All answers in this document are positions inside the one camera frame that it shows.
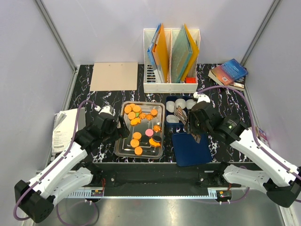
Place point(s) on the tan clipboard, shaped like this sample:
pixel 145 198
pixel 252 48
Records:
pixel 114 76

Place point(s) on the red small box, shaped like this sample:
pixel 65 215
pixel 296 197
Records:
pixel 190 80

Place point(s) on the blue paperback book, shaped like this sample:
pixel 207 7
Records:
pixel 229 72

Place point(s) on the purple box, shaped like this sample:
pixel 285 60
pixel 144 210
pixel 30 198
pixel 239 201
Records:
pixel 261 135

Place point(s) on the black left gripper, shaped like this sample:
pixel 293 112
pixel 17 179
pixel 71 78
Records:
pixel 122 132

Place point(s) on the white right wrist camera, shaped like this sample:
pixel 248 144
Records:
pixel 201 97

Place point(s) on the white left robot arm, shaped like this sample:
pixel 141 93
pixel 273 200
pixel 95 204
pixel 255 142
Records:
pixel 38 196

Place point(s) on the blue cookie tin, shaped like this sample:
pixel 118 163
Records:
pixel 174 98

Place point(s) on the orange round cookie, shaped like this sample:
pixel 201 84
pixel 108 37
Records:
pixel 127 109
pixel 137 109
pixel 134 143
pixel 131 115
pixel 138 150
pixel 137 135

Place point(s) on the white paper manual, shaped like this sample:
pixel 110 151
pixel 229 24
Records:
pixel 64 123

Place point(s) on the yellow folder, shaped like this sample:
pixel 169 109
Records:
pixel 193 54

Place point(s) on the teal folder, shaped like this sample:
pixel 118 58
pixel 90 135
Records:
pixel 180 55

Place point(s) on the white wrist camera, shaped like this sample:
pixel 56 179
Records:
pixel 201 97
pixel 107 109

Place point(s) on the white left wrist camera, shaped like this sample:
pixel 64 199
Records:
pixel 107 109

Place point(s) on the lower paperback book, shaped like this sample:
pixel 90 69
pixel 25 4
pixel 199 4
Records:
pixel 238 85

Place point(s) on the pink round cookie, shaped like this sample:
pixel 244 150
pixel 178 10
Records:
pixel 149 132

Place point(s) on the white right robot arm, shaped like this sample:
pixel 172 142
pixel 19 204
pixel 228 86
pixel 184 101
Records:
pixel 278 179

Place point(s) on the steel baking tray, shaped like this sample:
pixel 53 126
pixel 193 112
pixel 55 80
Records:
pixel 123 148

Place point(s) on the orange star cookie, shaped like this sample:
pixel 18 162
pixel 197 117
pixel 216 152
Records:
pixel 135 121

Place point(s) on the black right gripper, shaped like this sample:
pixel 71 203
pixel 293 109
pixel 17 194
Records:
pixel 191 128

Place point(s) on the blue tin lid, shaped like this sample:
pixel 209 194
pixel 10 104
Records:
pixel 188 152

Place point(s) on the white file organizer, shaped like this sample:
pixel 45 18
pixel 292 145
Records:
pixel 150 84

